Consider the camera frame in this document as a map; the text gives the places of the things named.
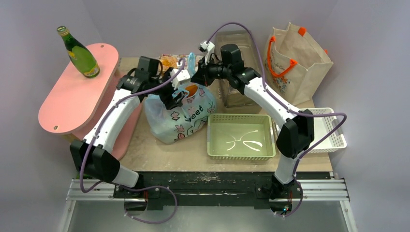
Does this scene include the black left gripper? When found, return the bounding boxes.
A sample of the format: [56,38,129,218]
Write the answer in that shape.
[149,68,184,109]

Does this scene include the blue printed plastic bag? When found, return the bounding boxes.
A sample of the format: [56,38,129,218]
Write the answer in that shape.
[144,52,217,145]

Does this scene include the beige tote bag orange handles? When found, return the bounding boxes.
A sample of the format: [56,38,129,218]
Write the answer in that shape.
[265,23,334,105]

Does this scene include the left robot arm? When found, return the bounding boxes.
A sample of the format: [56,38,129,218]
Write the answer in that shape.
[70,57,190,198]

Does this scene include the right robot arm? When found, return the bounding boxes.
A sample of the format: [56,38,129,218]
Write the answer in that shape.
[191,41,314,199]

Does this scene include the orange fruit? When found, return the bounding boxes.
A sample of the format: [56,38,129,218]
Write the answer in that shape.
[184,85,198,97]

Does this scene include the floral tray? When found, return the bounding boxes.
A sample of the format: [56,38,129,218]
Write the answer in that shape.
[159,54,189,71]

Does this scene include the orange bundt cake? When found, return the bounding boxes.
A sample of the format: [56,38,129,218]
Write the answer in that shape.
[159,54,179,70]

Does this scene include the grey transparent lidded box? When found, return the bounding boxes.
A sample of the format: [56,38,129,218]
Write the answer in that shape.
[215,30,262,108]

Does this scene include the green plastic basket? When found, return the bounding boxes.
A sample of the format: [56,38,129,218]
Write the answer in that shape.
[207,114,276,161]

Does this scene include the green glass bottle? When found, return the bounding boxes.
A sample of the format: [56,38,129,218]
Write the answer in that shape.
[57,26,100,78]

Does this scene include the pink two-tier shelf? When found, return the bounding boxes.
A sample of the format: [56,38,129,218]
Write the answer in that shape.
[38,43,143,161]

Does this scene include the white plastic basket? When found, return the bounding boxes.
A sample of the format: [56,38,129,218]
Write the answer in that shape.
[272,107,348,154]

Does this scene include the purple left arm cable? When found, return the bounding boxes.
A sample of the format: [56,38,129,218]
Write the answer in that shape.
[79,57,187,194]

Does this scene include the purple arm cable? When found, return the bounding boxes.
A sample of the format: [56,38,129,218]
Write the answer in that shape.
[79,57,187,194]
[206,21,348,177]

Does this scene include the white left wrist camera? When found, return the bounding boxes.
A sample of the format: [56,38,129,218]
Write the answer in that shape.
[170,69,191,90]

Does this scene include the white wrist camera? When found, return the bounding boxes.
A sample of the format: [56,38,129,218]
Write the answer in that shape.
[170,69,191,90]
[198,41,215,65]

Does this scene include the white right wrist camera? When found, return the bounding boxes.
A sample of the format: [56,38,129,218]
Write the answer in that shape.
[198,41,215,65]

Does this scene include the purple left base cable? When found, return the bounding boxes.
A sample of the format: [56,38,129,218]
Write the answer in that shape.
[123,186,178,225]

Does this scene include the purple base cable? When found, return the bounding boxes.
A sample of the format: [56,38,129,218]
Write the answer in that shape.
[123,186,178,225]
[274,179,303,219]

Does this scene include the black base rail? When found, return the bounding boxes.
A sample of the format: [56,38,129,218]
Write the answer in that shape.
[114,170,332,212]

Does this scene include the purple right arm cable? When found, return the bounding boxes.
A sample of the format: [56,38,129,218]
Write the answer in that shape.
[206,21,348,177]

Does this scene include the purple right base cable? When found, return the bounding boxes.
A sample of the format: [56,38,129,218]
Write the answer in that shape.
[274,179,303,219]

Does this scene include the aluminium frame rail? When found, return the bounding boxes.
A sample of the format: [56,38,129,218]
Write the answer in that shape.
[66,172,349,202]

